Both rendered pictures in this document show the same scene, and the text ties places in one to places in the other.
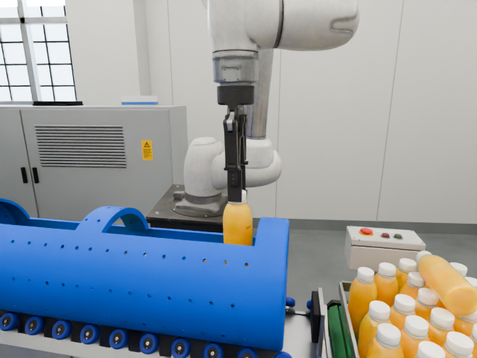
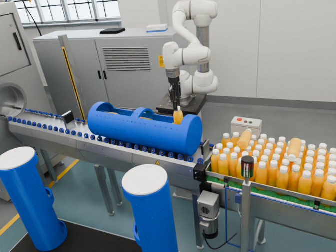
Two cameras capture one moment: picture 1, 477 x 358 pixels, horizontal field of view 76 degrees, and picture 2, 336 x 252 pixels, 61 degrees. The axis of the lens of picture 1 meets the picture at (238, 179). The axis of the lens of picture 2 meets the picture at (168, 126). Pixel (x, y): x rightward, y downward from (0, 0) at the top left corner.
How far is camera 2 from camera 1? 1.32 m
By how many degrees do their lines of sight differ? 24
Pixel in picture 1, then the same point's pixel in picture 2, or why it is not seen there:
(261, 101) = not seen: hidden behind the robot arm
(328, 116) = (300, 19)
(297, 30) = (188, 63)
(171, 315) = (157, 142)
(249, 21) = (173, 62)
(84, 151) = (128, 62)
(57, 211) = (117, 94)
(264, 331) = (181, 148)
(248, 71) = (175, 74)
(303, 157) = (279, 52)
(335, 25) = (200, 61)
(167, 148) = not seen: hidden behind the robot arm
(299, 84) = not seen: outside the picture
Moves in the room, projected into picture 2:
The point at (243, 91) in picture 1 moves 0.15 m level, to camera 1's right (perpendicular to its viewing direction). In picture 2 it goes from (174, 80) to (198, 80)
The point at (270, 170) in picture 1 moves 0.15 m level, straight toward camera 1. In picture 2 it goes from (211, 87) to (205, 94)
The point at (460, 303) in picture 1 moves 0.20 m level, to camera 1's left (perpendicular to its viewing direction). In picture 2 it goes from (241, 145) to (210, 143)
